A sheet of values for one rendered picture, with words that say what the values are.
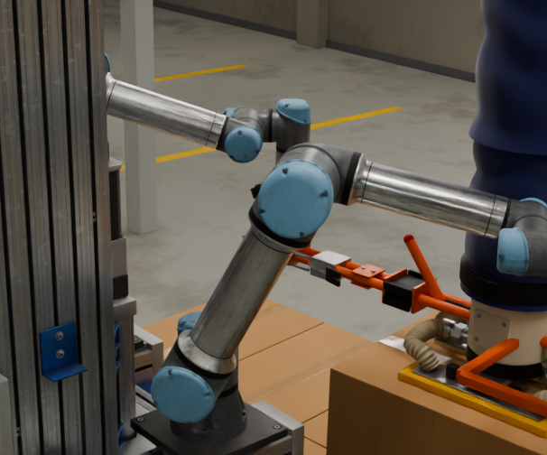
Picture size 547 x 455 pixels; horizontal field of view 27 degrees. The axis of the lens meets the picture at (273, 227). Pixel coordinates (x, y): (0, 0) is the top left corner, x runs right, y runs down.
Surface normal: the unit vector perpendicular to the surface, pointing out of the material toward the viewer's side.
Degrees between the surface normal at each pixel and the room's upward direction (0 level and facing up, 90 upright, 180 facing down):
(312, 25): 90
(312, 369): 0
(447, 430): 90
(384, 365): 1
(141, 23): 90
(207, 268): 0
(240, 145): 90
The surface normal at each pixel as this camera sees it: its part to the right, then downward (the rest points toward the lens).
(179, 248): 0.02, -0.94
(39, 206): 0.65, 0.28
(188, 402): -0.26, 0.44
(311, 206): -0.15, 0.22
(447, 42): -0.76, 0.22
